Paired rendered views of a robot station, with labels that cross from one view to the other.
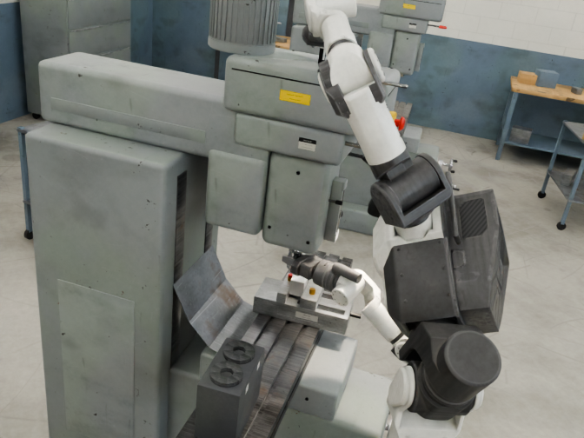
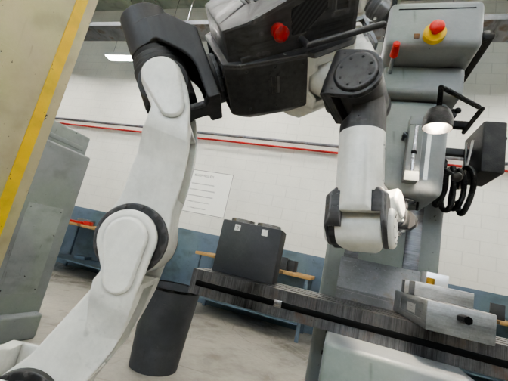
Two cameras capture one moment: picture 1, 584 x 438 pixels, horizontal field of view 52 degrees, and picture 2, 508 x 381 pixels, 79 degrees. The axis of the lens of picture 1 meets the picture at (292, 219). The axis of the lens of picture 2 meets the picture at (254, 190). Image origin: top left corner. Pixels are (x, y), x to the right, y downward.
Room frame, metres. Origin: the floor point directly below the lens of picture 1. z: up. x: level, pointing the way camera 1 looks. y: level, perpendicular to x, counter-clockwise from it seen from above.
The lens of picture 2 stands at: (1.34, -1.04, 1.04)
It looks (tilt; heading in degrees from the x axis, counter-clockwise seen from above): 11 degrees up; 93
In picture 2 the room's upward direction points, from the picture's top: 12 degrees clockwise
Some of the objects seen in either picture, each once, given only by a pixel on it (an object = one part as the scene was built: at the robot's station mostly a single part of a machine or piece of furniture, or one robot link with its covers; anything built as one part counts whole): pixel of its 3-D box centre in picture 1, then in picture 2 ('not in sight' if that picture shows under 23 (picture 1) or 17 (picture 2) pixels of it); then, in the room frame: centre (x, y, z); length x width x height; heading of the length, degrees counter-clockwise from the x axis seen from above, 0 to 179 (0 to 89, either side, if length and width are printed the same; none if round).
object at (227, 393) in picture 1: (230, 388); (250, 249); (1.31, 0.11, 1.05); 0.22 x 0.12 x 0.20; 168
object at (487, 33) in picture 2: not in sight; (459, 79); (1.92, -0.03, 1.79); 0.45 x 0.04 x 0.04; 76
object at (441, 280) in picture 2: (298, 284); (433, 283); (1.89, -0.06, 1.06); 0.06 x 0.05 x 0.06; 169
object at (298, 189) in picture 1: (301, 194); (406, 155); (1.77, -0.02, 1.47); 0.21 x 0.19 x 0.32; 166
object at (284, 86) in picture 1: (313, 89); (416, 69); (1.78, -0.01, 1.81); 0.47 x 0.26 x 0.16; 76
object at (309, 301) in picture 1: (312, 294); (439, 293); (1.88, -0.11, 1.04); 0.15 x 0.06 x 0.04; 169
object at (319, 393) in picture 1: (281, 358); (381, 360); (1.77, -0.03, 0.81); 0.50 x 0.35 x 0.12; 76
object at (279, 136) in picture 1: (298, 129); (410, 105); (1.78, 0.01, 1.68); 0.34 x 0.24 x 0.10; 76
